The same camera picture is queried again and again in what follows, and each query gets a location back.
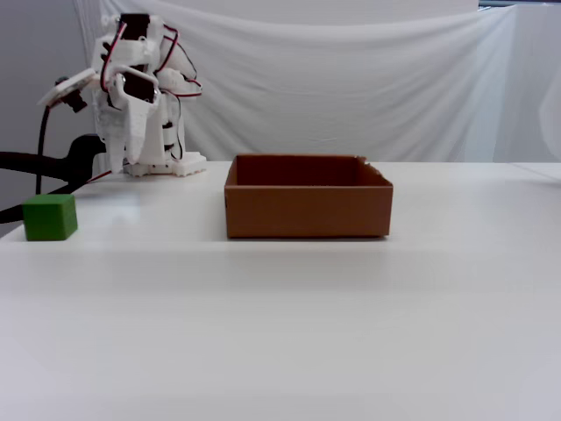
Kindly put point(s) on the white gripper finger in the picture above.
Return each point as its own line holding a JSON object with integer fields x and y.
{"x": 114, "y": 131}
{"x": 138, "y": 127}

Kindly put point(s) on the green cube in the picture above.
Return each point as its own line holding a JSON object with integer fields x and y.
{"x": 49, "y": 218}

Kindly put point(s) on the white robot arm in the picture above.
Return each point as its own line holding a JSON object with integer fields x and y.
{"x": 173, "y": 79}

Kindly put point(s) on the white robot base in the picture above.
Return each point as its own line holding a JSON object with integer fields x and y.
{"x": 184, "y": 166}

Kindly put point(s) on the brown cardboard box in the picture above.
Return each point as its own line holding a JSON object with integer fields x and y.
{"x": 307, "y": 210}

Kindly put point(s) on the black chair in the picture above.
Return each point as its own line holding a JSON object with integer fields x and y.
{"x": 66, "y": 164}

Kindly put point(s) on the white backdrop cloth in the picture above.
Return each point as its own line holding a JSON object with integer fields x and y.
{"x": 350, "y": 87}

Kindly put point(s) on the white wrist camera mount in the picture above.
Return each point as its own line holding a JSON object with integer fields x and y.
{"x": 66, "y": 90}

